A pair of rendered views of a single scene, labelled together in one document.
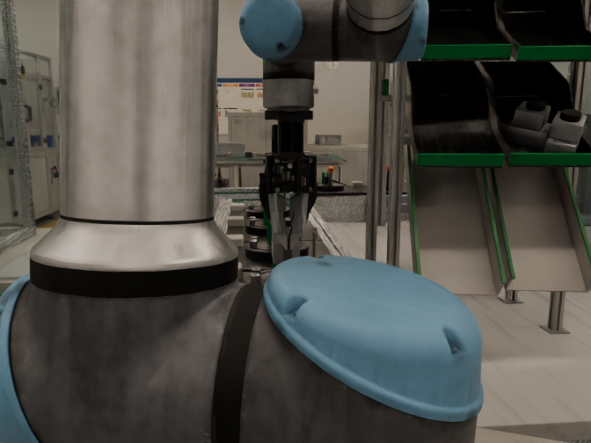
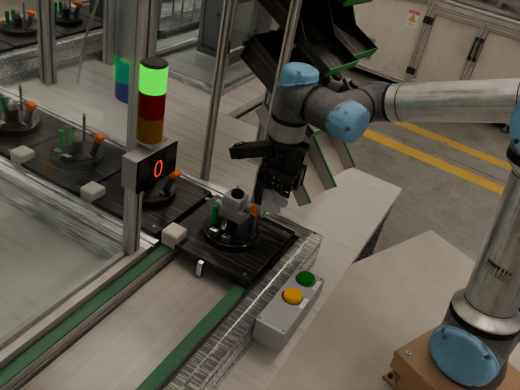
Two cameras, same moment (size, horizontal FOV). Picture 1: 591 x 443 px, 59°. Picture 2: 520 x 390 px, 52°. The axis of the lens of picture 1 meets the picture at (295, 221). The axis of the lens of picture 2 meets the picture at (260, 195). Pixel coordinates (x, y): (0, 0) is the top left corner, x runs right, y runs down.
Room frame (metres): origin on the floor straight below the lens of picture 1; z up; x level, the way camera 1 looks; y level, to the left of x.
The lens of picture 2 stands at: (0.34, 0.90, 1.77)
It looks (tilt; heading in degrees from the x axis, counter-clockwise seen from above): 33 degrees down; 298
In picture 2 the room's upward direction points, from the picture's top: 12 degrees clockwise
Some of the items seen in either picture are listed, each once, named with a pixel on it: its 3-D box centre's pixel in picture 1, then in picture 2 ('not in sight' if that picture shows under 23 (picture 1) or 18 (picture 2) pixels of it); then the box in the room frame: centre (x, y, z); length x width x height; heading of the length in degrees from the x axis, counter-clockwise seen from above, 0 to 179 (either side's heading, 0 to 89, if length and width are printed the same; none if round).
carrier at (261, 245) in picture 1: (276, 235); (148, 179); (1.12, 0.04, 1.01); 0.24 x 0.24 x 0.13; 5
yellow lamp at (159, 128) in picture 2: not in sight; (149, 126); (0.97, 0.22, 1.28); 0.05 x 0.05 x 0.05
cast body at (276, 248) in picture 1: (284, 238); (232, 202); (0.88, 0.02, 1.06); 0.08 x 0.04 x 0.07; 5
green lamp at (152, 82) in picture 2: not in sight; (153, 77); (0.97, 0.22, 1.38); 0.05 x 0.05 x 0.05
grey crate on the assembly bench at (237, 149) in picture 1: (228, 149); not in sight; (6.39, 0.82, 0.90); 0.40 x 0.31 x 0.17; 92
